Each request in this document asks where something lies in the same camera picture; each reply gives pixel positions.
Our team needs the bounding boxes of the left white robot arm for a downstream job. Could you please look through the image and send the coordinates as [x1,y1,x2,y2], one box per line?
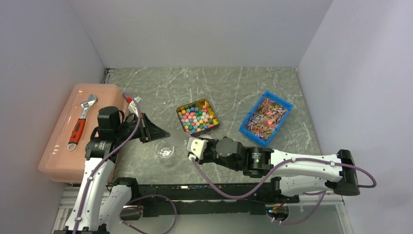
[54,106,170,234]

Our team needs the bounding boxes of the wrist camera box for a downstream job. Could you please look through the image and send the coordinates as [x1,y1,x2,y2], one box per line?
[186,137,208,161]
[123,93,142,115]

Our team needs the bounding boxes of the orange translucent storage box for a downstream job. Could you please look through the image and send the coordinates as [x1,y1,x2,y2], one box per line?
[38,83,129,183]

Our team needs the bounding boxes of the tin of star candies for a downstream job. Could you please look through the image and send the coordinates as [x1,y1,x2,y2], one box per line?
[176,98,220,137]

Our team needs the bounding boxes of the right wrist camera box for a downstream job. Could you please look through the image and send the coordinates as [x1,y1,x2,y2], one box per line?
[186,137,208,161]

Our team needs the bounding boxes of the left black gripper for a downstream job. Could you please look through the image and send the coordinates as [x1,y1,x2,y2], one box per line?
[115,112,170,143]

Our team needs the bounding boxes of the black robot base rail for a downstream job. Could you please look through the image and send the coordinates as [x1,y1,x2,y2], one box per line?
[106,177,300,220]

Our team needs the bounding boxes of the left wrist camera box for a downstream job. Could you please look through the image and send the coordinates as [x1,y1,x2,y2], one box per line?
[123,93,142,115]

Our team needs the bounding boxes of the round white jar lid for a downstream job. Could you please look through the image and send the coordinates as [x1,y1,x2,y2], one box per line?
[197,134,213,140]

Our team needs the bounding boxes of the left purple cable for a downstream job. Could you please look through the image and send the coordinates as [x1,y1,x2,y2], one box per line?
[69,93,178,234]

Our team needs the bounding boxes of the blue bin of lollipops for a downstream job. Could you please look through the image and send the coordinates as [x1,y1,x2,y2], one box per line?
[239,91,294,147]

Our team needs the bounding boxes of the small clear glass jar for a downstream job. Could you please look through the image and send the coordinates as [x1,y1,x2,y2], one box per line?
[155,140,175,162]

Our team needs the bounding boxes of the red handled adjustable wrench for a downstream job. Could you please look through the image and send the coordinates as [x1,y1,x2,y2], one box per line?
[67,94,98,151]

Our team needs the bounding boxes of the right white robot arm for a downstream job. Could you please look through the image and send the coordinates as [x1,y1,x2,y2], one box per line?
[195,137,360,202]

